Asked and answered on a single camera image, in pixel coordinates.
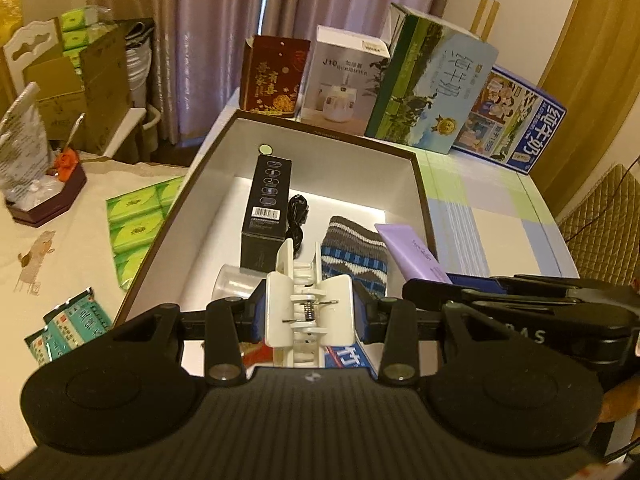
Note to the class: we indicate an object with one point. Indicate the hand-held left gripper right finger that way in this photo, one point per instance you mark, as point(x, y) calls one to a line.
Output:
point(361, 315)

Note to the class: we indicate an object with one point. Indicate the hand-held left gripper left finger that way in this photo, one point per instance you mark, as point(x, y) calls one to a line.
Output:
point(257, 305)

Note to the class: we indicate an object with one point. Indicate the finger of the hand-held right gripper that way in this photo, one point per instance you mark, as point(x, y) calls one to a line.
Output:
point(470, 279)
point(450, 296)

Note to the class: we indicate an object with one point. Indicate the white hair claw clip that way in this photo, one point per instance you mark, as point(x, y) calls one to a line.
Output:
point(280, 310)

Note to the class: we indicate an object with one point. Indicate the clear plastic cup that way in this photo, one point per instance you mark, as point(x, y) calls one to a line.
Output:
point(235, 282)

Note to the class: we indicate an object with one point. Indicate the purple packet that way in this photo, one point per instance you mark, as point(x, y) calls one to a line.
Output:
point(410, 252)

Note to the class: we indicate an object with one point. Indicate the brown striped knitted sock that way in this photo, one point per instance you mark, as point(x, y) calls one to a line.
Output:
point(350, 250)

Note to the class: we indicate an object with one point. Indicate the black product box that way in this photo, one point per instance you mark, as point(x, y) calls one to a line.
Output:
point(265, 230)

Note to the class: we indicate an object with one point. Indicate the brown storage box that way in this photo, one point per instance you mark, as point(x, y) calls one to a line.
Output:
point(320, 170)

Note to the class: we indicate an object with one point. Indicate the person's right forearm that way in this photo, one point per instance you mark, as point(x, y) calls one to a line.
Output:
point(620, 402)

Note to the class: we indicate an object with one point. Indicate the blue white printed box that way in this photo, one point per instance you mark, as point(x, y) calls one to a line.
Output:
point(345, 357)

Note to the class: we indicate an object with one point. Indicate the red packet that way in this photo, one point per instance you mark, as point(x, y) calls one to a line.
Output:
point(252, 352)

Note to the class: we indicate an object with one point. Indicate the checked tablecloth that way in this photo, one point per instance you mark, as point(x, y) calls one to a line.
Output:
point(500, 220)

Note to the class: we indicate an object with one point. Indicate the quilted beige chair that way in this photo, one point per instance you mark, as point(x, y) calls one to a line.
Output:
point(600, 230)

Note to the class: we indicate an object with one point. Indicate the bundle of green tissue packs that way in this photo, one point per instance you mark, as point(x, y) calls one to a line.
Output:
point(135, 230)

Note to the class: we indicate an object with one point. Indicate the round gold sticker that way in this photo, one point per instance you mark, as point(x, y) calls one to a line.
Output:
point(265, 149)

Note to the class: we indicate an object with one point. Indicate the blue milk carton box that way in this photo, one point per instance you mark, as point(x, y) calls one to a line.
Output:
point(520, 125)

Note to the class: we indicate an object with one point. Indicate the teal medicine packet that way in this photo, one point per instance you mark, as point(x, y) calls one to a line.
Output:
point(75, 322)
point(40, 347)

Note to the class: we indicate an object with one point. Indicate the green milk carton box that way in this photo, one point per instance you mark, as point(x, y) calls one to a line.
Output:
point(430, 80)

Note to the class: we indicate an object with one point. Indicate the red gold patterned box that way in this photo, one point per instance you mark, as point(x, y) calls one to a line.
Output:
point(272, 75)

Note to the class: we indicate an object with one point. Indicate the dark red octagonal box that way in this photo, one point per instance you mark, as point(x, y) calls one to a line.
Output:
point(45, 205)

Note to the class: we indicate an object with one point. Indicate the white humidifier box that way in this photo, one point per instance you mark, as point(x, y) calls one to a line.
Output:
point(340, 80)

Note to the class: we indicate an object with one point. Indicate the orange flower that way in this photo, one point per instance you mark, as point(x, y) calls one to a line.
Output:
point(66, 162)

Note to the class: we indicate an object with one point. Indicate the wooden strips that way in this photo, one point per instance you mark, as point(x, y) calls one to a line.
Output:
point(487, 17)

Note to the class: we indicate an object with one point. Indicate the cardboard box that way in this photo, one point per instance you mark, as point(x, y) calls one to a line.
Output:
point(100, 90)

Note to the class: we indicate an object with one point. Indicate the paper shopping bag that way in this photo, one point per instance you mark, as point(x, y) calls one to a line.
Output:
point(137, 60)

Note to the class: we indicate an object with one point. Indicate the clear printed plastic bag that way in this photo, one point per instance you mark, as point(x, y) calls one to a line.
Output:
point(20, 145)

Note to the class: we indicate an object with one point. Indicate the pinkish curtain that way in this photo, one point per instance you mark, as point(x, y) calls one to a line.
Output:
point(200, 20)

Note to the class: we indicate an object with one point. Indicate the white chair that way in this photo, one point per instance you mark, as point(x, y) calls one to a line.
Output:
point(25, 50)

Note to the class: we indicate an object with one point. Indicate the yellow plastic bag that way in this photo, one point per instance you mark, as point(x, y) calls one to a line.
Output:
point(10, 7)

